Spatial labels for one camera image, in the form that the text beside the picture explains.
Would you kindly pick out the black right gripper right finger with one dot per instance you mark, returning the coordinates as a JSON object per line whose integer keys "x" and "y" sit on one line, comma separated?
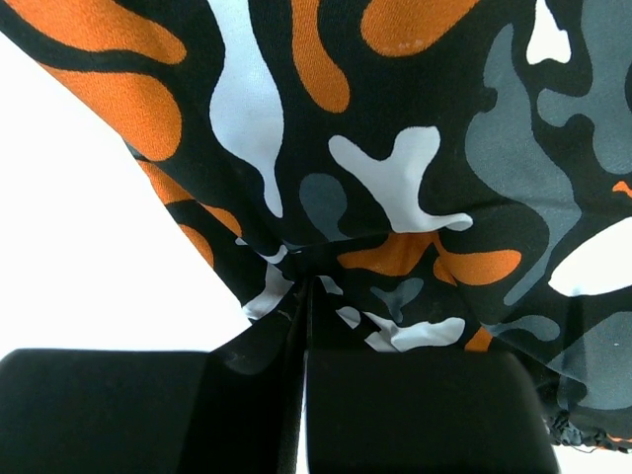
{"x": 431, "y": 410}

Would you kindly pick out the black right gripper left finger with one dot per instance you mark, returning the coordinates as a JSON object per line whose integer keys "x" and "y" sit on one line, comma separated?
{"x": 233, "y": 410}

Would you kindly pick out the orange black camouflage shorts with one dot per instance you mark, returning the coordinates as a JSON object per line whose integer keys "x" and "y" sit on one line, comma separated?
{"x": 456, "y": 173}

